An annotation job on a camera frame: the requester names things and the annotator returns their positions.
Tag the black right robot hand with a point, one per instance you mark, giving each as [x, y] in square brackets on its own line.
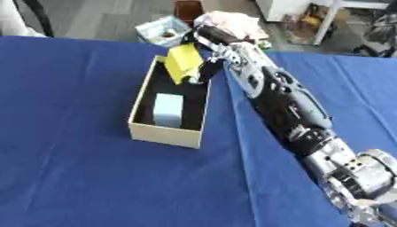
[219, 34]

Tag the yellow rectangular block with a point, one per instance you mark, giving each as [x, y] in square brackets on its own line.
[184, 61]

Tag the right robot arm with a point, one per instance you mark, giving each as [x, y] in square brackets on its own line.
[289, 109]

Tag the tan cardboard box black inside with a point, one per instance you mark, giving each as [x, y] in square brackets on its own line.
[155, 134]

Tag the pale pink crumpled cloth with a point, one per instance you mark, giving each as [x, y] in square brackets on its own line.
[232, 22]

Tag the brown bin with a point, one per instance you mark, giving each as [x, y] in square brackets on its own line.
[188, 9]

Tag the clear plastic container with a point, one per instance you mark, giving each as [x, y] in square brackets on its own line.
[160, 29]

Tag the white cabinet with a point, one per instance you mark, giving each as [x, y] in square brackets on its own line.
[281, 9]

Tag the light blue rectangular block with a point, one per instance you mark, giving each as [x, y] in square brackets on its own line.
[168, 111]

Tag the black bag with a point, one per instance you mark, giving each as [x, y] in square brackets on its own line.
[381, 35]

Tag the black curved pole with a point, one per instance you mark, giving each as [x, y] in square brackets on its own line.
[41, 16]

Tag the white table frame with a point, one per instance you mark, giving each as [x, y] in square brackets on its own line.
[328, 20]

